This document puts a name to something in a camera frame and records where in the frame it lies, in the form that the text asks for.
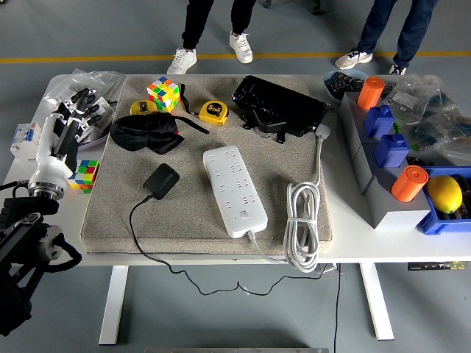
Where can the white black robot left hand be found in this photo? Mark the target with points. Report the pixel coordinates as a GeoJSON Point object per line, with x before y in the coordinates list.
{"type": "Point", "coordinates": [49, 162]}

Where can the white power strip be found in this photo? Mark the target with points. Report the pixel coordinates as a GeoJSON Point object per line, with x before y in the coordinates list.
{"type": "Point", "coordinates": [235, 191]}

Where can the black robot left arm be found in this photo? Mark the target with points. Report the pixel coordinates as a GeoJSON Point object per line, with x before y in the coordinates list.
{"type": "Point", "coordinates": [22, 235]}

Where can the white circuit breaker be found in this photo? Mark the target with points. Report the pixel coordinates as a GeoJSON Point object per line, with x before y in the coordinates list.
{"type": "Point", "coordinates": [22, 143]}

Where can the small colourful puzzle cube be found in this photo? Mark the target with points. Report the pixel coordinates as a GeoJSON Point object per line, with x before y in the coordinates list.
{"type": "Point", "coordinates": [86, 176]}

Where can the clear plastic bag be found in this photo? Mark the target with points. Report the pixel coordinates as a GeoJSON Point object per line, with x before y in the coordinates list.
{"type": "Point", "coordinates": [99, 79]}

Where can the black cloth pouch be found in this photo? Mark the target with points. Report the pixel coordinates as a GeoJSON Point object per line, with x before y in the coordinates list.
{"type": "Point", "coordinates": [147, 128]}

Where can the flat yellow tape measure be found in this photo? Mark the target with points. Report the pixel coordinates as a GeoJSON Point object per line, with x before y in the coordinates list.
{"type": "Point", "coordinates": [141, 107]}

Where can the large colourful puzzle cube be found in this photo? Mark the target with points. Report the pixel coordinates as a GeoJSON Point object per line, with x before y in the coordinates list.
{"type": "Point", "coordinates": [162, 93]}

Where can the grey-brown mat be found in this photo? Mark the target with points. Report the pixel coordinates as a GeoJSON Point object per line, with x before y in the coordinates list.
{"type": "Point", "coordinates": [184, 220]}

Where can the white table leg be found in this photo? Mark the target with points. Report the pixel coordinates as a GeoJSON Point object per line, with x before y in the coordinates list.
{"type": "Point", "coordinates": [375, 301]}
{"type": "Point", "coordinates": [112, 305]}

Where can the thick yellow tape measure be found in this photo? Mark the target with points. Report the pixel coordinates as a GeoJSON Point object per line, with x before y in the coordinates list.
{"type": "Point", "coordinates": [213, 112]}

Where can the person in black trousers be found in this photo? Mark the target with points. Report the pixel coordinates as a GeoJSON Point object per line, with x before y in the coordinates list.
{"type": "Point", "coordinates": [195, 22]}

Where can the black rectangular device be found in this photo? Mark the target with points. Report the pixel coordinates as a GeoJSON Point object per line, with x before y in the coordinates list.
{"type": "Point", "coordinates": [279, 103]}

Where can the grey box under table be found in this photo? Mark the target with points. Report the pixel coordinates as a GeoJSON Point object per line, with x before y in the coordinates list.
{"type": "Point", "coordinates": [327, 268]}

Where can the blue bowl with parts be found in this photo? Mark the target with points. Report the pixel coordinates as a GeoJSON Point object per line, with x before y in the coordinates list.
{"type": "Point", "coordinates": [342, 82]}

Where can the orange cylinder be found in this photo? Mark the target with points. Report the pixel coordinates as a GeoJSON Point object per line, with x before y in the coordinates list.
{"type": "Point", "coordinates": [408, 184]}
{"type": "Point", "coordinates": [371, 92]}

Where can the blue block with knob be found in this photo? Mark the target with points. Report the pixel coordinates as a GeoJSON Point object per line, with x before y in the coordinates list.
{"type": "Point", "coordinates": [379, 123]}
{"type": "Point", "coordinates": [391, 151]}

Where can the grey block holder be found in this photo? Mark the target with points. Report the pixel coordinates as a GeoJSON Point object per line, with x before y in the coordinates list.
{"type": "Point", "coordinates": [390, 213]}

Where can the green plastic piece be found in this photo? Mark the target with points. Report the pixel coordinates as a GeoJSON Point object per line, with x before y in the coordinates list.
{"type": "Point", "coordinates": [396, 127]}

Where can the person in blue trousers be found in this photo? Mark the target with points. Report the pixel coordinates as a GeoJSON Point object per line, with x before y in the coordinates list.
{"type": "Point", "coordinates": [379, 25]}

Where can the blue plastic bin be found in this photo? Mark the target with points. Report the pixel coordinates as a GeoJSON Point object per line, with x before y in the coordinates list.
{"type": "Point", "coordinates": [430, 222]}

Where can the clear bags of parts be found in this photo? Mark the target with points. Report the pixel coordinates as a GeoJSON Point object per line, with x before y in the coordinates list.
{"type": "Point", "coordinates": [434, 110]}

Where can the yellow lemon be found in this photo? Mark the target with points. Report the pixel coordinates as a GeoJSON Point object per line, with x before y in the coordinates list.
{"type": "Point", "coordinates": [444, 194]}

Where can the black table control panel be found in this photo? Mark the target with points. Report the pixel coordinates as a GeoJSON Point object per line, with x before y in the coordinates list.
{"type": "Point", "coordinates": [434, 266]}

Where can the white wall socket panel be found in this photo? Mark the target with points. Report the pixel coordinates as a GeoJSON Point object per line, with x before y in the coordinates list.
{"type": "Point", "coordinates": [87, 132]}
{"type": "Point", "coordinates": [105, 110]}

